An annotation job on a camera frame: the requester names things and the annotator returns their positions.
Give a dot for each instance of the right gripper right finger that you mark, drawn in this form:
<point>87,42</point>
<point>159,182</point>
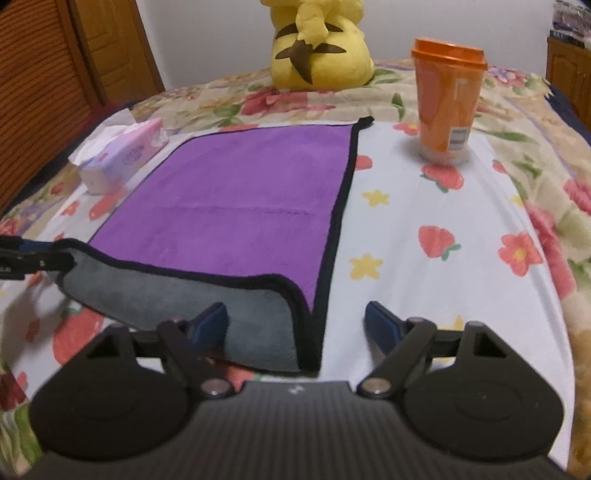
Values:
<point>406,345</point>

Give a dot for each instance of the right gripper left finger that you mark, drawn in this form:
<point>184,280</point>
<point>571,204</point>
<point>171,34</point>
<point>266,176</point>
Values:
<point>186,345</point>

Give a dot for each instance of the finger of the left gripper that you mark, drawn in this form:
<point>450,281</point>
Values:
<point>20,257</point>

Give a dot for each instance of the purple and grey towel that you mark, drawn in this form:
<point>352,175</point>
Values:
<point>249,219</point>

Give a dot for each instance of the wooden room door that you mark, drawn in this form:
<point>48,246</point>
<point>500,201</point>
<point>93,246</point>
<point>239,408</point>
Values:
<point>116,49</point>

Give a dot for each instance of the pink tissue pack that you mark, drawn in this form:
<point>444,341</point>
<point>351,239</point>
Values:
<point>108,158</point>

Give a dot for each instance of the wooden slatted wardrobe door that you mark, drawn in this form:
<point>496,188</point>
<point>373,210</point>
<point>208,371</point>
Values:
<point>47,96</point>

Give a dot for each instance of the floral bed blanket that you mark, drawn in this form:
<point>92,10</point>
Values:
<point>548,161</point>

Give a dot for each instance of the orange lidded cup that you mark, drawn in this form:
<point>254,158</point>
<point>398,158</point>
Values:
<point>449,80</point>

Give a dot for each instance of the yellow Pikachu plush toy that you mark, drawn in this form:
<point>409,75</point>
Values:
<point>318,45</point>

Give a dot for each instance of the wooden sideboard cabinet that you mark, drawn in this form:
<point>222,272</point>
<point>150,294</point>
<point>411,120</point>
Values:
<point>568,70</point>

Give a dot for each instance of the stack of folded fabrics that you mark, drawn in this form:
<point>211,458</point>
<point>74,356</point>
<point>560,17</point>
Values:
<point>571,24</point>

